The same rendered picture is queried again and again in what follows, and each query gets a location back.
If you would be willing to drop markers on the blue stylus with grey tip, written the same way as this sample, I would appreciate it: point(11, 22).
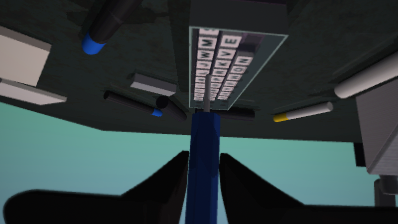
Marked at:
point(203, 172)

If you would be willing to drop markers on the beige sheet of paper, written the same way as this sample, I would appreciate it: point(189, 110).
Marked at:
point(22, 58)

